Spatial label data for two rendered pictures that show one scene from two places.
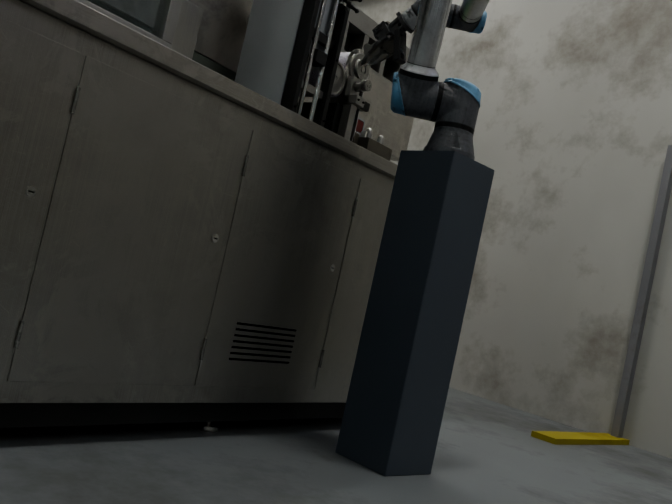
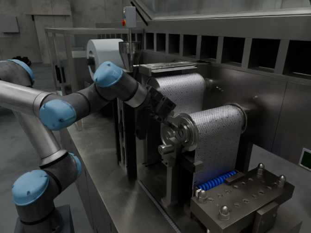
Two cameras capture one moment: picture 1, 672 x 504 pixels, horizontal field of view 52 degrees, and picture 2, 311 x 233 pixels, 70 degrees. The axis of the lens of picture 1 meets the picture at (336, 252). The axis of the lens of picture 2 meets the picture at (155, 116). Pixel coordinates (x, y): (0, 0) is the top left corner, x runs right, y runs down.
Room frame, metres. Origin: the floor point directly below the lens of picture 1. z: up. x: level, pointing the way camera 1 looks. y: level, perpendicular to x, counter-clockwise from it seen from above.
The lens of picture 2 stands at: (2.66, -0.68, 1.62)
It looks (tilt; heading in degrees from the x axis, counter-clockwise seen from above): 22 degrees down; 112
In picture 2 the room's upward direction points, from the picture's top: straight up
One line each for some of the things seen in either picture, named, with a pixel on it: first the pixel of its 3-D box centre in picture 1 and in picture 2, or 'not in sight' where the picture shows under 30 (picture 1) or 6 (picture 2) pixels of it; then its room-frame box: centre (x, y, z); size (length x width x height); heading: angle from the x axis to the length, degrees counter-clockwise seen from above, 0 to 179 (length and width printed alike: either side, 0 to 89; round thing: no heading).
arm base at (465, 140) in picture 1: (451, 143); (39, 219); (2.02, -0.26, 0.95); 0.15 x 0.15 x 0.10
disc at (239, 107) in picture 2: not in sight; (232, 119); (2.64, 0.26, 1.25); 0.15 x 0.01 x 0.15; 142
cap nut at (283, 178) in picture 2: not in sight; (282, 180); (2.86, 0.18, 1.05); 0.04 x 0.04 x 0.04
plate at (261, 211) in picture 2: not in sight; (265, 219); (2.81, 0.03, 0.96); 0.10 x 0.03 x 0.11; 52
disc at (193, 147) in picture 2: (358, 70); (185, 131); (2.48, 0.06, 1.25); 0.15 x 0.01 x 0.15; 142
